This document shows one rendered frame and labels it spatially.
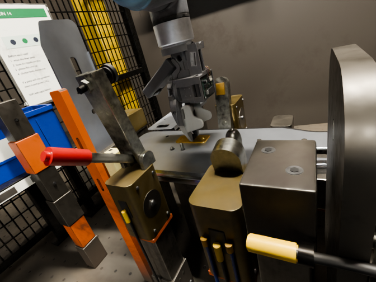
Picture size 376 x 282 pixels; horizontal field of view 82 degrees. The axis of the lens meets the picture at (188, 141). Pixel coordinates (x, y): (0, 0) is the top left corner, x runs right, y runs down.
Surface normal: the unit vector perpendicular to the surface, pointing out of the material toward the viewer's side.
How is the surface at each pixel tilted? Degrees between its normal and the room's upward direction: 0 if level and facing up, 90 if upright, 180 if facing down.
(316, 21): 90
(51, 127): 90
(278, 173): 0
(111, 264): 0
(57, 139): 90
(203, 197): 0
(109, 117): 99
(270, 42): 90
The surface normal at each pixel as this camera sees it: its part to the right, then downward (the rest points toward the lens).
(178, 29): 0.33, 0.32
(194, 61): -0.44, 0.47
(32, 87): 0.87, 0.00
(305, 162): -0.24, -0.88
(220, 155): -0.38, 0.64
